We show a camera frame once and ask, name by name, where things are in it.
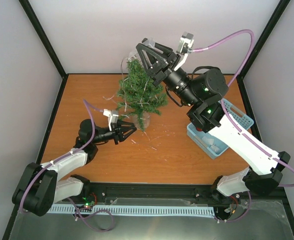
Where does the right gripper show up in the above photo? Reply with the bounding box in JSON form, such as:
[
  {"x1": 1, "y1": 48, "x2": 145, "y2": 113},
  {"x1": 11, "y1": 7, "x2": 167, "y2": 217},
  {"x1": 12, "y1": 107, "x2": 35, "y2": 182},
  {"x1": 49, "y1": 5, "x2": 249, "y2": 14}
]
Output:
[{"x1": 135, "y1": 39, "x2": 197, "y2": 107}]

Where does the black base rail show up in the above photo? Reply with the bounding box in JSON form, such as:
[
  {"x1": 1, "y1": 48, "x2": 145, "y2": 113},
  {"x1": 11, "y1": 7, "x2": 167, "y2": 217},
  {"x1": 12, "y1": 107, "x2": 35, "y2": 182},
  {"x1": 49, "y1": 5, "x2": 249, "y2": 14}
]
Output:
[{"x1": 81, "y1": 182, "x2": 286, "y2": 207}]

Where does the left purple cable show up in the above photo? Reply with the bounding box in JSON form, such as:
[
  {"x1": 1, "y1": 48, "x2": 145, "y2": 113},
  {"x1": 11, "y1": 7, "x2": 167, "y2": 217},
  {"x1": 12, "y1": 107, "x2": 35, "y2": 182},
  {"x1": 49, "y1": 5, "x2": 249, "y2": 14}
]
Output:
[{"x1": 18, "y1": 98, "x2": 106, "y2": 213}]

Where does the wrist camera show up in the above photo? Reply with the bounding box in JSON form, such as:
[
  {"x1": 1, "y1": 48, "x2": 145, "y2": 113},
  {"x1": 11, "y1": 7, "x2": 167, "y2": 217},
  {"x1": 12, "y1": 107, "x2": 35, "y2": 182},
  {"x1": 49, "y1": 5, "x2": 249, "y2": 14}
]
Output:
[
  {"x1": 103, "y1": 109, "x2": 119, "y2": 131},
  {"x1": 174, "y1": 32, "x2": 194, "y2": 71}
]

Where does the left back frame post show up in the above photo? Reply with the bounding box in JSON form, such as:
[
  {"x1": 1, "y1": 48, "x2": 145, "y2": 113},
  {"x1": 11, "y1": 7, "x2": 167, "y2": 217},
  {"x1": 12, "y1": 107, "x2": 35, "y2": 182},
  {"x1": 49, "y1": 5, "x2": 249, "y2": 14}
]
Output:
[{"x1": 18, "y1": 0, "x2": 69, "y2": 80}]

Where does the frame post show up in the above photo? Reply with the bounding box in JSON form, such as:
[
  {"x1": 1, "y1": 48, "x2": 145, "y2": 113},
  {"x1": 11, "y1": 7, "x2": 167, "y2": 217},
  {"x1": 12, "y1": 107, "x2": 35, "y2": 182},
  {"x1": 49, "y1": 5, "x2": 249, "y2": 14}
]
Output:
[
  {"x1": 18, "y1": 0, "x2": 69, "y2": 80},
  {"x1": 238, "y1": 0, "x2": 291, "y2": 81}
]

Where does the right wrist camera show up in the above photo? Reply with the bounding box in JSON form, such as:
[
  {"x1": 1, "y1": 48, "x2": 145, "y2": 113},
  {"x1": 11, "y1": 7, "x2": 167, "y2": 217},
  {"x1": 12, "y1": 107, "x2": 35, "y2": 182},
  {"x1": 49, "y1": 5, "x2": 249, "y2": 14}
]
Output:
[{"x1": 174, "y1": 32, "x2": 194, "y2": 71}]

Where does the small green christmas tree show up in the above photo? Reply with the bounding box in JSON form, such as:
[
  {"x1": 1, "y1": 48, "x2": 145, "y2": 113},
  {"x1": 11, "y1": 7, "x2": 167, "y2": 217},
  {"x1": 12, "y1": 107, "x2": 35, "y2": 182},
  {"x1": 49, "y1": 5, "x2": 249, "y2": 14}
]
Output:
[{"x1": 116, "y1": 59, "x2": 168, "y2": 131}]

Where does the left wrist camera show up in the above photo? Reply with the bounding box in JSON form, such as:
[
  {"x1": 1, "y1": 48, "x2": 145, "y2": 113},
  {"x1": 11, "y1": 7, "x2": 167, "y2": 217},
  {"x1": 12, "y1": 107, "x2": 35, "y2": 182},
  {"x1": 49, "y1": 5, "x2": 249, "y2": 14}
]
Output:
[{"x1": 103, "y1": 109, "x2": 119, "y2": 131}]

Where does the right back frame post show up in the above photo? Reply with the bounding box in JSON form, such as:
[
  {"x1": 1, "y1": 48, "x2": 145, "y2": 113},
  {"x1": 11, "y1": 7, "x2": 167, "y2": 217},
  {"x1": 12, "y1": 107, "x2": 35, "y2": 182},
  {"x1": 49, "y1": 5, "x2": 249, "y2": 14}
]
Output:
[{"x1": 238, "y1": 0, "x2": 291, "y2": 81}]

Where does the fairy light string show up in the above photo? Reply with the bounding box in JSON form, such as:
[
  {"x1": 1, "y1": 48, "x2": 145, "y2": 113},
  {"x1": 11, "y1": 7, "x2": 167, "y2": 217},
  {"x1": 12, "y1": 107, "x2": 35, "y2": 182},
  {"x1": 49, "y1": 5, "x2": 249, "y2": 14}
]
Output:
[{"x1": 102, "y1": 56, "x2": 162, "y2": 151}]

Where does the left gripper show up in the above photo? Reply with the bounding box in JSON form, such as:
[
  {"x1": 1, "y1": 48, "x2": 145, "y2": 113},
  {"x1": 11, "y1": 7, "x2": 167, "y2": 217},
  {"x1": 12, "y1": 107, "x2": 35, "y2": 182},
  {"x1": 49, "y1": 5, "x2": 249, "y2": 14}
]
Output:
[{"x1": 92, "y1": 120, "x2": 137, "y2": 145}]

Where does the light blue cable duct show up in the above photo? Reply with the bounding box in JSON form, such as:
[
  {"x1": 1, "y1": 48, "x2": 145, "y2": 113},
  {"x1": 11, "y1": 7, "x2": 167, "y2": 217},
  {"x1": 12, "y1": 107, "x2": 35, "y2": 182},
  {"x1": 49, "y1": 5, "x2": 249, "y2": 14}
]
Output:
[{"x1": 46, "y1": 204, "x2": 216, "y2": 218}]

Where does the clear battery box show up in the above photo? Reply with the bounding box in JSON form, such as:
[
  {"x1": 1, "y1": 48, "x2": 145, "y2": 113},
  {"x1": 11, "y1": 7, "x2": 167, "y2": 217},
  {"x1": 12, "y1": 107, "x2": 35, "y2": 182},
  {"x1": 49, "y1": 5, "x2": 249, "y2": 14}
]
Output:
[{"x1": 126, "y1": 37, "x2": 157, "y2": 62}]

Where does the small circuit board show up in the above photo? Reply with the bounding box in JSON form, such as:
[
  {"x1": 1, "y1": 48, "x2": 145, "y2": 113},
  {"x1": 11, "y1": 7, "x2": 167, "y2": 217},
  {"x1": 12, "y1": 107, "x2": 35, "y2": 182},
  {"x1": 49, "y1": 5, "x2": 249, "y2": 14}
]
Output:
[{"x1": 76, "y1": 196, "x2": 97, "y2": 213}]

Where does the light blue plastic basket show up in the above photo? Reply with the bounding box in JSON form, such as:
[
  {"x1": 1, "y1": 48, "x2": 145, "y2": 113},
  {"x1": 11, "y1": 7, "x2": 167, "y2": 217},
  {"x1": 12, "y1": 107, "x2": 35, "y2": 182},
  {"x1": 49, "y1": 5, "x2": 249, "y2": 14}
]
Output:
[{"x1": 187, "y1": 99, "x2": 254, "y2": 160}]

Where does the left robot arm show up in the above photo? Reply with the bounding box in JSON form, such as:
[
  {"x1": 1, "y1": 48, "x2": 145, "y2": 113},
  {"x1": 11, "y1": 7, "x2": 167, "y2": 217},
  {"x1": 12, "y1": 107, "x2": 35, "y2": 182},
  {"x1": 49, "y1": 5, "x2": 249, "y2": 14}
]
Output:
[{"x1": 11, "y1": 119, "x2": 137, "y2": 217}]

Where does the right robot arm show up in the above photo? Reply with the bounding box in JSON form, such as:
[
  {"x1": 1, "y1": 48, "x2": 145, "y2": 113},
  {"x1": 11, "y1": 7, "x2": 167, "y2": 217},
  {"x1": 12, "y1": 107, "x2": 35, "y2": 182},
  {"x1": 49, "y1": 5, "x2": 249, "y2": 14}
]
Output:
[{"x1": 136, "y1": 43, "x2": 290, "y2": 201}]

